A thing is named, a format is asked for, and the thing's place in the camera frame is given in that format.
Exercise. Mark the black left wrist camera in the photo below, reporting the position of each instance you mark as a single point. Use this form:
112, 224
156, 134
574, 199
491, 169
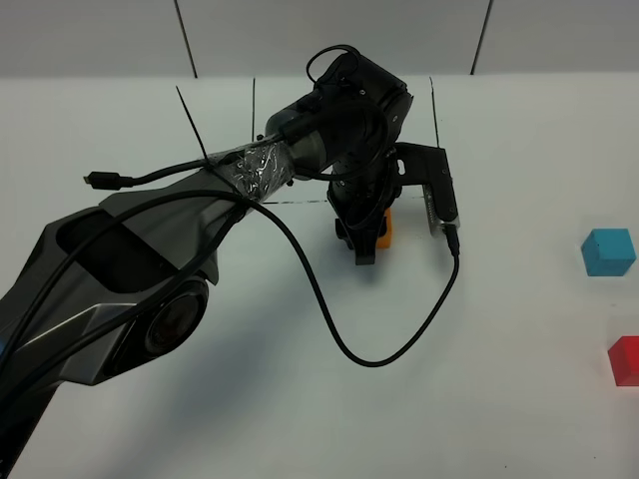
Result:
427, 166

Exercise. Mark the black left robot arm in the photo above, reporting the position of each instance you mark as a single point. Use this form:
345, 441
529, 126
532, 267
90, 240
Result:
115, 286

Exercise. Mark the black zip tie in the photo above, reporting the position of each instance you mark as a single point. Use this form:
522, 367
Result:
197, 135

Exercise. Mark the red cube block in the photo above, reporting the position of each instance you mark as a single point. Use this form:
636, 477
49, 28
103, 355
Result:
624, 361

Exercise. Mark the blue cube block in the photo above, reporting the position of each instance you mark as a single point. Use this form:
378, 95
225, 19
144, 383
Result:
608, 252

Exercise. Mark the orange cube block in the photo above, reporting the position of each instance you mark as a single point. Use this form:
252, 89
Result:
384, 239

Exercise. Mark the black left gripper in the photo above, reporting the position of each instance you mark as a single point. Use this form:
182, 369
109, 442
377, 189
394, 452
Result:
359, 206

